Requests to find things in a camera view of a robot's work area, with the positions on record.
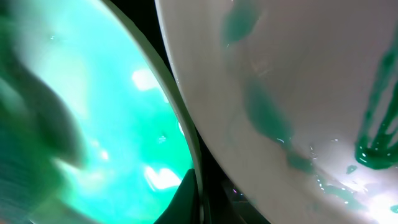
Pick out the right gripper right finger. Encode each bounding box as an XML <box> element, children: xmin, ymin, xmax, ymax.
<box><xmin>203</xmin><ymin>176</ymin><xmax>243</xmax><ymax>224</ymax></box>

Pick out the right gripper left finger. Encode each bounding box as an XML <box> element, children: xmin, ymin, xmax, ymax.
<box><xmin>154</xmin><ymin>169</ymin><xmax>199</xmax><ymax>224</ymax></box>

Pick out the mint green plate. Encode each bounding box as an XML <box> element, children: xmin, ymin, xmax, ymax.
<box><xmin>1</xmin><ymin>1</ymin><xmax>199</xmax><ymax>223</ymax></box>

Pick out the white plate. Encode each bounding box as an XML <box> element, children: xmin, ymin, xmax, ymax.
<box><xmin>155</xmin><ymin>0</ymin><xmax>397</xmax><ymax>223</ymax></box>

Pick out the green sponge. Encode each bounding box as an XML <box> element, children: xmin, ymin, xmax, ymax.
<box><xmin>1</xmin><ymin>16</ymin><xmax>83</xmax><ymax>223</ymax></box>

